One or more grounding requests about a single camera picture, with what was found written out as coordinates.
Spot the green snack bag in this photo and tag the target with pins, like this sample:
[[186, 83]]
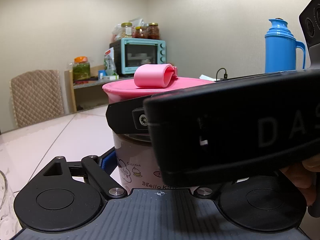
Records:
[[110, 67]]

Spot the blue thermos jug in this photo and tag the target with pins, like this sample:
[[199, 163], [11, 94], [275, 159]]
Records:
[[280, 48]]

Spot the red chili jar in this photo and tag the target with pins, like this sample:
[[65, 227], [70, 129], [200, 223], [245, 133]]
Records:
[[153, 31], [140, 32]]

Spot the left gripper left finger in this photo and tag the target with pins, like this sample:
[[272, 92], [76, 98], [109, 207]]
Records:
[[67, 195]]

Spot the red chili jar left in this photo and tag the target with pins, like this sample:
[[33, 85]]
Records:
[[140, 32]]

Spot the pink bottle lid with strap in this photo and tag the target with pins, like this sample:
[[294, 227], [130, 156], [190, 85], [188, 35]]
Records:
[[150, 79]]

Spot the pink Hello Kitty thermos bottle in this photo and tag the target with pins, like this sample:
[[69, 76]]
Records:
[[138, 168]]

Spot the glass jar with beans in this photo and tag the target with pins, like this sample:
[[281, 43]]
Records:
[[126, 30]]

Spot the red chili jar right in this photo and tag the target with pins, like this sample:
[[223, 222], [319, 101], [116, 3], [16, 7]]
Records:
[[153, 31]]

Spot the clear glass cup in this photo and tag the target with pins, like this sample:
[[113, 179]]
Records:
[[9, 223]]

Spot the person's hand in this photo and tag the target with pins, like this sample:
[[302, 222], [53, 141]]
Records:
[[302, 175]]

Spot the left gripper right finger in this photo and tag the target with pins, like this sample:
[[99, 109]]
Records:
[[266, 203]]

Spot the orange lid pickle jar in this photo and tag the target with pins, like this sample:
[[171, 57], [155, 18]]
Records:
[[81, 68]]

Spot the wooden shelf cabinet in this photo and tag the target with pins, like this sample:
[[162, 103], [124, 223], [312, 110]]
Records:
[[83, 96]]

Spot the teal toaster oven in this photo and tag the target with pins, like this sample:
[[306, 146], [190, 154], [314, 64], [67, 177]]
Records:
[[131, 53]]

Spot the quilted beige chair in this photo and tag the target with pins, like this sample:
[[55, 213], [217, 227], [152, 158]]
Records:
[[36, 97]]

